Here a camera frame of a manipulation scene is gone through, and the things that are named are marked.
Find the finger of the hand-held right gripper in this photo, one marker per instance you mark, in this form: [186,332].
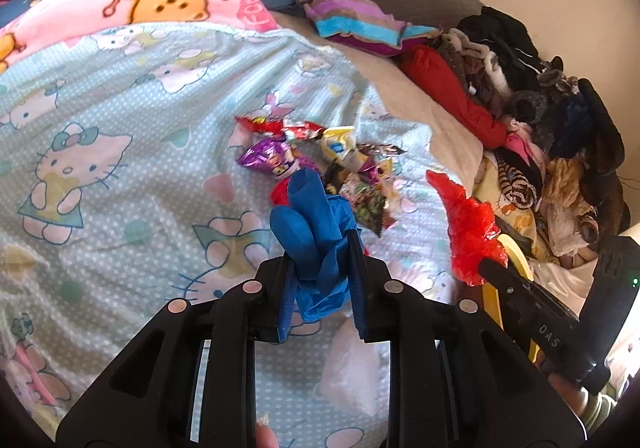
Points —
[525,298]

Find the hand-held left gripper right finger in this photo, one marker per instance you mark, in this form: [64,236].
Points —
[359,298]

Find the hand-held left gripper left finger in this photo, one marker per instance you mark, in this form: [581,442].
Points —
[285,313]

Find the yellow round bin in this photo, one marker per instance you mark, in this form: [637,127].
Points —
[517,253]

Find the blue rubber glove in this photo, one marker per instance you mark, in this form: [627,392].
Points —
[310,228]

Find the red plastic bag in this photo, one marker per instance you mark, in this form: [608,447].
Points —
[470,228]

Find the person's right forearm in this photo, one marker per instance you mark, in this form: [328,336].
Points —
[597,415]

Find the person's left hand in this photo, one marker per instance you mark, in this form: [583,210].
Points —
[267,435]

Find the white sheet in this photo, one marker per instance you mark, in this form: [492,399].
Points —
[560,283]

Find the white fuzzy cloth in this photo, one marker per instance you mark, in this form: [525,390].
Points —
[570,228]

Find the white plastic bag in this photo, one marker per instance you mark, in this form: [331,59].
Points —
[350,368]

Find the yellow printed cloth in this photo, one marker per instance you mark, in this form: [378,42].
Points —
[505,215]

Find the green printed dark wrapper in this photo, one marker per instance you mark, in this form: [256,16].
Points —
[365,200]

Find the tan fuzzy cloth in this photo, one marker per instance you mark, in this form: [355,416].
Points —
[565,178]

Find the striped black white cloth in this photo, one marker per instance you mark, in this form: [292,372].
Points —
[520,183]

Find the red tube packet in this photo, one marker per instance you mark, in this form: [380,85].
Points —
[280,193]

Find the dark brown wrapper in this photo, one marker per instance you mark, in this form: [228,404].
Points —
[380,150]

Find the pink cloth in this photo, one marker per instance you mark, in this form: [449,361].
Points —
[520,143]

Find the navy fluffy cloth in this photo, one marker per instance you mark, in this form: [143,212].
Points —
[575,123]

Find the cat printed blue blanket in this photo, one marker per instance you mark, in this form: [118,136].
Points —
[125,228]

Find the grey fluffy cloth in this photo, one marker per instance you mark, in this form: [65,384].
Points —
[530,103]

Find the beige cushion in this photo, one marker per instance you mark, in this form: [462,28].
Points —
[400,103]

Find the red cloth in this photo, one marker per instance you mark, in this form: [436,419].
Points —
[450,88]

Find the brown dotted cloth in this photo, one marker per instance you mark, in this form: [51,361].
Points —
[455,58]

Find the cream knit cloth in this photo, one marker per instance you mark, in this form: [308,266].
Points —
[470,45]

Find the black garment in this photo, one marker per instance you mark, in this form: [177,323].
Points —
[500,33]

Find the striped purple cushion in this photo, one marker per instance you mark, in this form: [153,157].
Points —
[350,13]

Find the pink bear printed blanket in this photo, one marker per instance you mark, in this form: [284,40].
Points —
[75,13]

